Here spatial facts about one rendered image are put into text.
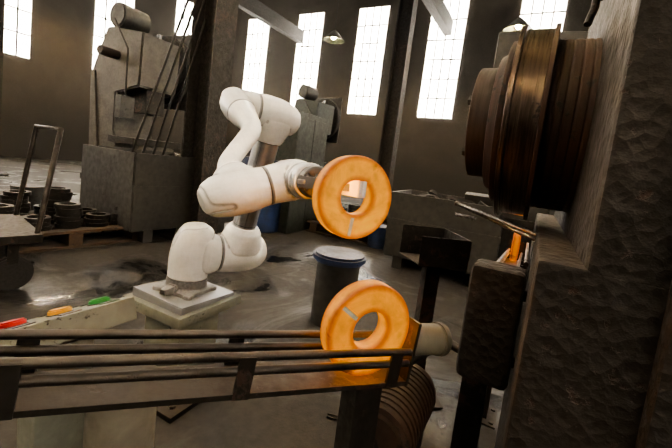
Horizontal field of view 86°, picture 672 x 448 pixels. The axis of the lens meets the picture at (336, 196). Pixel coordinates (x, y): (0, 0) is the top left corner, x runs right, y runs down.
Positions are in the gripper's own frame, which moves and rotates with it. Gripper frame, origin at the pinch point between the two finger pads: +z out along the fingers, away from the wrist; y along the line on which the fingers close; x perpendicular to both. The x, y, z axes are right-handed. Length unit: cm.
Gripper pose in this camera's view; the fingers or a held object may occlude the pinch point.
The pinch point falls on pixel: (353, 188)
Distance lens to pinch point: 67.5
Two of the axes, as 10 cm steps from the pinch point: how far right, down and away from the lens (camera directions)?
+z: 4.4, 0.9, -8.9
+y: -8.9, -0.7, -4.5
